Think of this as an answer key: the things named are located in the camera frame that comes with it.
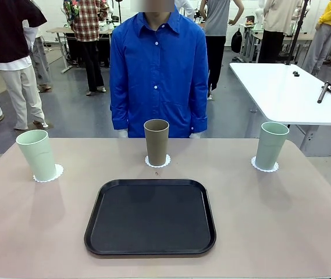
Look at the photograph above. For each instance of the brown cup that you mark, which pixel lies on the brown cup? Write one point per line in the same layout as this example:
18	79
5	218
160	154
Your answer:
156	145

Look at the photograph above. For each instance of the white scalloped paper coaster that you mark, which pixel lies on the white scalloped paper coaster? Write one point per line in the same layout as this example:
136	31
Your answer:
275	167
147	161
60	171

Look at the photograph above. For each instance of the pale blue-green cup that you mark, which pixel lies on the pale blue-green cup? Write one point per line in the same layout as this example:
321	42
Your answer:
270	148

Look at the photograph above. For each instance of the light green cup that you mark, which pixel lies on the light green cup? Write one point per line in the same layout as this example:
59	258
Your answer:
37	157

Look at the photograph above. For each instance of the person's right forearm blue sleeve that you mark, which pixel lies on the person's right forearm blue sleeve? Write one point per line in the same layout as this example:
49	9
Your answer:
120	116

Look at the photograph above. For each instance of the person's left forearm blue sleeve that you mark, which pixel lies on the person's left forearm blue sleeve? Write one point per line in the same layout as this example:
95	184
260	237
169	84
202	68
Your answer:
200	116

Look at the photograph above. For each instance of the person in blue shirt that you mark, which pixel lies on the person in blue shirt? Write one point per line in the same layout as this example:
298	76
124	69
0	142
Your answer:
159	64

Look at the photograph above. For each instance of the black plastic tray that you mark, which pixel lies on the black plastic tray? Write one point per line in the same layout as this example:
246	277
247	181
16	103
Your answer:
153	226

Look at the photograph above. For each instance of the white background table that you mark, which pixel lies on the white background table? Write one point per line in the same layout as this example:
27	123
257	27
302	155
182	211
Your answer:
270	84

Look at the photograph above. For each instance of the black hanging bag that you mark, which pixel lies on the black hanging bag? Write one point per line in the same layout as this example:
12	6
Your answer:
236	40

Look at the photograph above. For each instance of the person in grey shirt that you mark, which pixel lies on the person in grey shirt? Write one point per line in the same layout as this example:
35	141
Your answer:
216	20

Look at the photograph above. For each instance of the person in plaid shirt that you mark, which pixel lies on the person in plaid shirt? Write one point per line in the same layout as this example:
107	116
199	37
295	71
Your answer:
88	23

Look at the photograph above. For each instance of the small black object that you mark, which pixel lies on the small black object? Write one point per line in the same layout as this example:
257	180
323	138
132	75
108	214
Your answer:
296	73

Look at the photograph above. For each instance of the person in grey trousers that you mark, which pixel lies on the person in grey trousers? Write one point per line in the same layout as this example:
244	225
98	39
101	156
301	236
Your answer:
41	58

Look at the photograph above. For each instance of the wooden background desk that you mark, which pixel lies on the wooden background desk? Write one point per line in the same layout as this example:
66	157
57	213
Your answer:
57	30

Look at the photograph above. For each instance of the black tripod pole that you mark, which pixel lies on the black tripod pole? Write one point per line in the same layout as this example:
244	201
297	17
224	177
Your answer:
297	35

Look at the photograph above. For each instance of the person beige shirt black trousers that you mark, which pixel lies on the person beige shirt black trousers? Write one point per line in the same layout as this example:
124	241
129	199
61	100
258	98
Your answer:
281	14

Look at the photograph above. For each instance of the person black shirt white trousers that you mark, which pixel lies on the person black shirt white trousers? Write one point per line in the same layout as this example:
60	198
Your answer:
2	29

